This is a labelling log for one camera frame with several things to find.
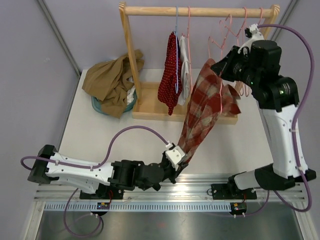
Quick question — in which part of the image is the teal plastic bin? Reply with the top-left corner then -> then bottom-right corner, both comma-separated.
91,90 -> 138,116

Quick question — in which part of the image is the tan skirt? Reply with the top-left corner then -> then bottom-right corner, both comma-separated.
82,53 -> 134,119

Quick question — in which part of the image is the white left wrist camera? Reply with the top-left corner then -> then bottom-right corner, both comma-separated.
164,142 -> 186,171

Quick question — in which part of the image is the aluminium frame rail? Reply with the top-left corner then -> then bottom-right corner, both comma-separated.
34,0 -> 308,203

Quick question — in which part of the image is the small white skirt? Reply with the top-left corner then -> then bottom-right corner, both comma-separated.
177,35 -> 191,106

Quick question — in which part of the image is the pink wire hanger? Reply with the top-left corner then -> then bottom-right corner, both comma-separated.
219,6 -> 251,97
239,7 -> 263,97
182,6 -> 193,91
208,13 -> 233,115

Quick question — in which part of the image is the wooden clothes rack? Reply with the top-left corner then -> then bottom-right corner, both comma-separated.
118,1 -> 280,122

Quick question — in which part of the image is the red plaid skirt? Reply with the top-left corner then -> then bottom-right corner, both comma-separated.
178,58 -> 241,163

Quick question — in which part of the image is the slotted cable duct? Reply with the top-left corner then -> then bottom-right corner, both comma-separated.
44,201 -> 231,213

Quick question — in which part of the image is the blue wire hanger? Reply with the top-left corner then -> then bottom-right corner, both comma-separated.
173,6 -> 183,94

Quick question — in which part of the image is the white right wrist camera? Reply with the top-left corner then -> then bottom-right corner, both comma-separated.
237,23 -> 265,54

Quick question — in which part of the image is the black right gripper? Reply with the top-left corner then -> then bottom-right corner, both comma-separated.
212,45 -> 261,89

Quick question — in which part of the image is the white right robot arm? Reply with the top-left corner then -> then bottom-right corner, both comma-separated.
210,40 -> 317,199

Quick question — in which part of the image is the red polka dot skirt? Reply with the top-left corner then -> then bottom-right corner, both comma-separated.
157,31 -> 182,116

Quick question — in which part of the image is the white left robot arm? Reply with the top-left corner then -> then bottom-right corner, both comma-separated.
27,145 -> 188,200

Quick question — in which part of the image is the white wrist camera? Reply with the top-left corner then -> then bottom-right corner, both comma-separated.
164,142 -> 186,171
237,23 -> 265,54

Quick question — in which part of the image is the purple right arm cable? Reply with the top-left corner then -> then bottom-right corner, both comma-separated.
207,24 -> 315,217

